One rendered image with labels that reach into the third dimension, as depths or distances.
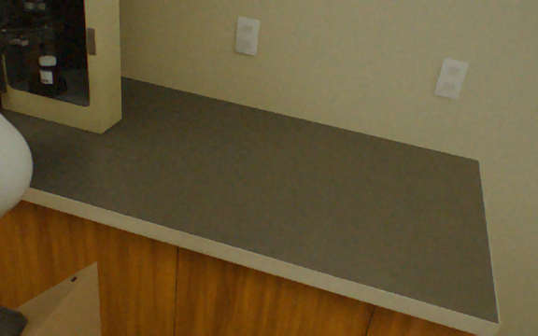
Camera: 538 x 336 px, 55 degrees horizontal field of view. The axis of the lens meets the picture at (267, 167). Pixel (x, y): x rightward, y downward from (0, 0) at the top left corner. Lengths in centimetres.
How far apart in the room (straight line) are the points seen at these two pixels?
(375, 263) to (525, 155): 75
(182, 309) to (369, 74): 87
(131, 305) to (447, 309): 77
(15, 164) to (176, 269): 70
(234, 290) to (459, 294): 48
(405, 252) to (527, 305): 93
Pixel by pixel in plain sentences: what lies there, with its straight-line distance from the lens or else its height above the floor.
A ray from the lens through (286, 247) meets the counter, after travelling 113.
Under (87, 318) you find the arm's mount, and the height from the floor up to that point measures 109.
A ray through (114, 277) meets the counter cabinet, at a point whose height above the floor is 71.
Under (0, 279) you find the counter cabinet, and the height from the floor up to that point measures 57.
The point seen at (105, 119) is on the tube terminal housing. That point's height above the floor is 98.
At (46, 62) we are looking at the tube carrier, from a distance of 148.
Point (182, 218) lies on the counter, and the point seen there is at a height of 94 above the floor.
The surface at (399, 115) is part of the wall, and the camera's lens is 168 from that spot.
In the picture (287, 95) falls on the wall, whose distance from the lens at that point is 171.
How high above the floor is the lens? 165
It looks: 31 degrees down
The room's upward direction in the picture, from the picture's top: 8 degrees clockwise
